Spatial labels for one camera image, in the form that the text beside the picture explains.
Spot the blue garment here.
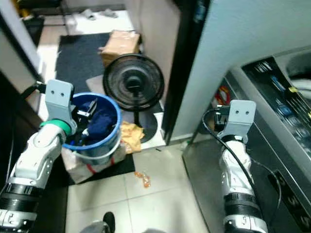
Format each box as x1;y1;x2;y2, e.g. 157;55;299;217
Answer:
73;100;117;147

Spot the blue plastic bucket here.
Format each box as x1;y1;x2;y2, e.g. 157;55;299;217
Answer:
61;92;122;166

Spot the crumpled brown paper bag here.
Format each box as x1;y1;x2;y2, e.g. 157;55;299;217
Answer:
120;121;145;155

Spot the dark floor mat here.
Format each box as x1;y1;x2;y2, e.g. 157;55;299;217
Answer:
52;33;112;98

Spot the black standing fan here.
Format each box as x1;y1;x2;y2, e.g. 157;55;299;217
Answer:
103;53;165;145

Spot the white red plastic bag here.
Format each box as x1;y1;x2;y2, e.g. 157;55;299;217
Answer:
66;146;127;185

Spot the brown cardboard box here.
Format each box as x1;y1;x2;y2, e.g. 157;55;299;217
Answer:
99;30;142;68

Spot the grey refrigerator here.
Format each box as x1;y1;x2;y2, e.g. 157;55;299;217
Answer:
161;0;311;145

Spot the orange plastic wrapper scrap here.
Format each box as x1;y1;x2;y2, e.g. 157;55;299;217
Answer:
133;171;152;189

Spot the grey slipper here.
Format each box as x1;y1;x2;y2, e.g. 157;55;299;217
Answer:
100;8;120;19
79;8;98;21

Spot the white-edged dark door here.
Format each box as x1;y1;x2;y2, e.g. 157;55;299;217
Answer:
0;0;43;83

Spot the black robot foot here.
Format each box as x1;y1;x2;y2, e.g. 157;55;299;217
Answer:
85;211;117;233

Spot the black chair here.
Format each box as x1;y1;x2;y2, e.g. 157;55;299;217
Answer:
16;0;65;13

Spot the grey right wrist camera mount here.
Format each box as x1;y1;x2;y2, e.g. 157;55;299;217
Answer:
227;99;257;142

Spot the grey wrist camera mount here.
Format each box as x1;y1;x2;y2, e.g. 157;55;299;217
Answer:
45;80;78;134
227;99;257;142

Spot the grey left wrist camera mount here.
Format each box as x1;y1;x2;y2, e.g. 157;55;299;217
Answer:
45;80;78;134

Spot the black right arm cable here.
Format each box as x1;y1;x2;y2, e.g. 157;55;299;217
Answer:
203;108;282;229

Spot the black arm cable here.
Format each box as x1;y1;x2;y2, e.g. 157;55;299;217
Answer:
7;82;48;166
203;108;282;229

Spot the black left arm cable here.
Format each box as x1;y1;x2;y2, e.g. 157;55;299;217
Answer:
7;82;48;166

